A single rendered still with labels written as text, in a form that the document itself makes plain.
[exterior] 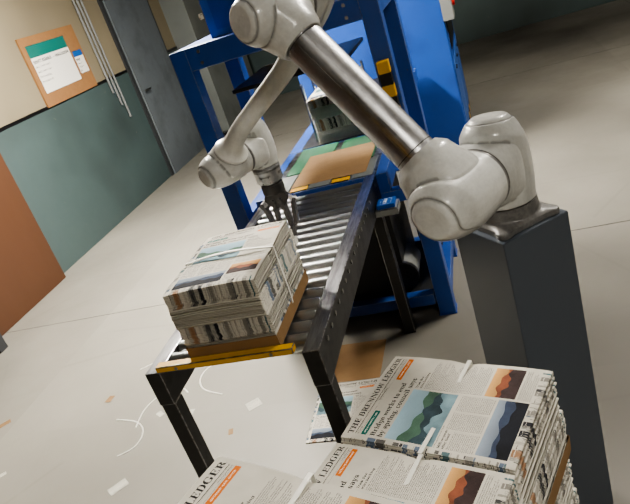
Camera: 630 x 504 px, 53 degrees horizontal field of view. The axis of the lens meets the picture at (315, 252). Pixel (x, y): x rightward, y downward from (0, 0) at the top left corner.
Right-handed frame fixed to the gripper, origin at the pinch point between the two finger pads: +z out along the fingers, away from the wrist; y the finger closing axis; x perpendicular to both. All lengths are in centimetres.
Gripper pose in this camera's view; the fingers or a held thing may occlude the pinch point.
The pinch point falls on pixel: (290, 236)
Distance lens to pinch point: 214.0
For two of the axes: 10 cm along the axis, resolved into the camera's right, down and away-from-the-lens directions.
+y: 9.3, -1.8, -3.1
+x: 2.0, -4.6, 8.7
